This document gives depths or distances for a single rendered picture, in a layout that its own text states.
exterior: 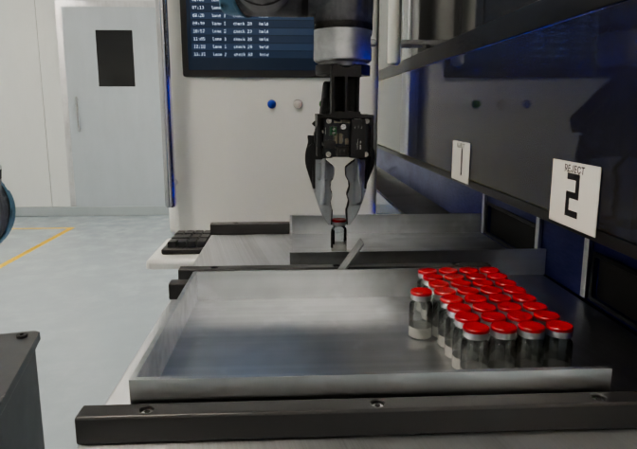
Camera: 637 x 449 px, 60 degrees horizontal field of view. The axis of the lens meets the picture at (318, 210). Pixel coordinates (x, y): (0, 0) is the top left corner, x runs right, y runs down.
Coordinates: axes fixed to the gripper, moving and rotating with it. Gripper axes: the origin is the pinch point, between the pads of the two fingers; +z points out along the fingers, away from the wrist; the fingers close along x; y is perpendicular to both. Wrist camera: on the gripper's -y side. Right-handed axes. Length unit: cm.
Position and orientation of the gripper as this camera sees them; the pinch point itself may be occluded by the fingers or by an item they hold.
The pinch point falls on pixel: (338, 214)
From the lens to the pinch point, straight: 77.7
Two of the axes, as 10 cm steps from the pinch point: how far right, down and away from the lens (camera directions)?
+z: -0.1, 9.8, 1.8
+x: 10.0, 0.0, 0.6
